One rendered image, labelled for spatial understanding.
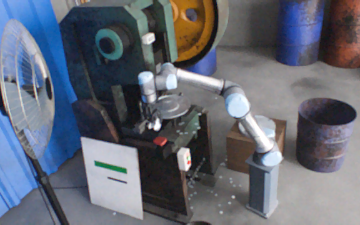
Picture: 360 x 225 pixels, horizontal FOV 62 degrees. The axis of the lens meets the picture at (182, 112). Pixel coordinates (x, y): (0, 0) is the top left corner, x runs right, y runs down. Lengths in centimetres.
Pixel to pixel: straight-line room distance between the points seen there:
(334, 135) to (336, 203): 49
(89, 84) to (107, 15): 55
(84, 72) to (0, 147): 99
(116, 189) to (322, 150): 161
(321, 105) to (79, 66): 196
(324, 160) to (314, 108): 46
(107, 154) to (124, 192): 32
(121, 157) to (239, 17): 361
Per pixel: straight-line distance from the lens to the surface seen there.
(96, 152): 231
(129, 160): 214
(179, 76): 165
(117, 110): 207
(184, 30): 219
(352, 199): 258
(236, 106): 157
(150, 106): 161
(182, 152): 188
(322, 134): 246
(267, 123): 255
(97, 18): 183
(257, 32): 518
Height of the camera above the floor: 181
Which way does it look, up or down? 31 degrees down
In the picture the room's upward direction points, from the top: 8 degrees counter-clockwise
